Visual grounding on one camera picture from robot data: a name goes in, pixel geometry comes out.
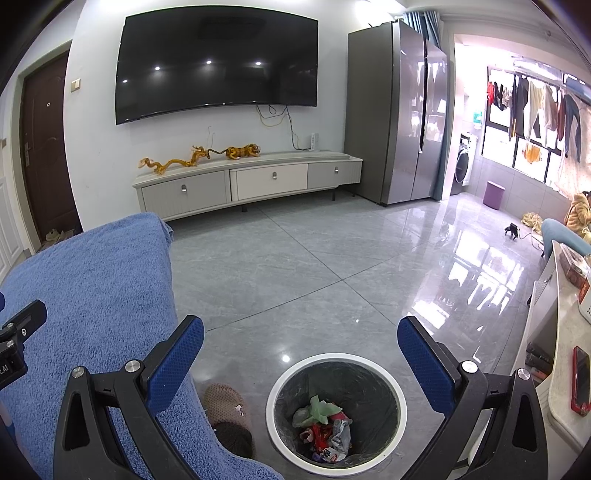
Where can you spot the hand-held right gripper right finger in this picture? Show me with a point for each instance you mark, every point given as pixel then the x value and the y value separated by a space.
pixel 425 364

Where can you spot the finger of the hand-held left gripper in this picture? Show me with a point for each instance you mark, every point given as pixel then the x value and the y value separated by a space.
pixel 27 318

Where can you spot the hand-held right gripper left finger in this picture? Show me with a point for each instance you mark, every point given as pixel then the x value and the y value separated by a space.
pixel 178 364

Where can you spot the white rimmed trash bin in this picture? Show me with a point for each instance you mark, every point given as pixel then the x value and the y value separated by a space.
pixel 286 438

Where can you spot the brown knitted slipper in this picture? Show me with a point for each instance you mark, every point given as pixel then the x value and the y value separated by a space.
pixel 224 401

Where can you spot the blue fluffy blanket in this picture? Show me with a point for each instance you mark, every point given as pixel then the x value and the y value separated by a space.
pixel 92 295

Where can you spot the beige shoes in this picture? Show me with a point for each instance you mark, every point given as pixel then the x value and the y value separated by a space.
pixel 55 235

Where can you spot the dark brown plush slipper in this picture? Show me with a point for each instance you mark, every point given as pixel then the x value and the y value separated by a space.
pixel 236 441

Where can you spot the stack of dark books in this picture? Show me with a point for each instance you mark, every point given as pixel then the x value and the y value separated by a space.
pixel 538 360

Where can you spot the white side table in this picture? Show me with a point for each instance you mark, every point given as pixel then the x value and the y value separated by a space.
pixel 561 369

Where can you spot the red phone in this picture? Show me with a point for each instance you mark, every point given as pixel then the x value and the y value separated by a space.
pixel 581 381

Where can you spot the small black floor gadget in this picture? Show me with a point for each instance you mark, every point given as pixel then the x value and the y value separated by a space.
pixel 511 229

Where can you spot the dark brown door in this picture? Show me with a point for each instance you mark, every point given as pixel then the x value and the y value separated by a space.
pixel 48 152

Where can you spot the white box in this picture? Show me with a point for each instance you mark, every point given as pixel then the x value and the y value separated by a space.
pixel 585 300

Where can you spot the yellow cloth heap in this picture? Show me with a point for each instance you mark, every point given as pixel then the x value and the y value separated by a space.
pixel 532 220

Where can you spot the purple stool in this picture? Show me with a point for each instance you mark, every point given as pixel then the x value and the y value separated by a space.
pixel 494 196

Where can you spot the grey white television console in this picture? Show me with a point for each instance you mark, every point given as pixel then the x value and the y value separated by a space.
pixel 258 180

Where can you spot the golden dragon figurine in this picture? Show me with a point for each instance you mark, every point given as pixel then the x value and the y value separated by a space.
pixel 173 162

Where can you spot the washing machine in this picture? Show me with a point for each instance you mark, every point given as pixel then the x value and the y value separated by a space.
pixel 464 166

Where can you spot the golden tiger figurine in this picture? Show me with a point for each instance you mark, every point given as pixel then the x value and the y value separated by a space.
pixel 240 151

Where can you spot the white power strip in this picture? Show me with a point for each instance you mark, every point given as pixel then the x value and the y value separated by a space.
pixel 315 142

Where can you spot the grey refrigerator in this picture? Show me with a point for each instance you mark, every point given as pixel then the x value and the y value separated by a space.
pixel 397 115

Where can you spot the row of hanging clothes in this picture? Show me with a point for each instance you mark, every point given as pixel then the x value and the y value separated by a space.
pixel 535 110

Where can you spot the black curved television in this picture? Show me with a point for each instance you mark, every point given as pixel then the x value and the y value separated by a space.
pixel 217 64

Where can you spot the light switch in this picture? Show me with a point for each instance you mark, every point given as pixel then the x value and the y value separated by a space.
pixel 76 84

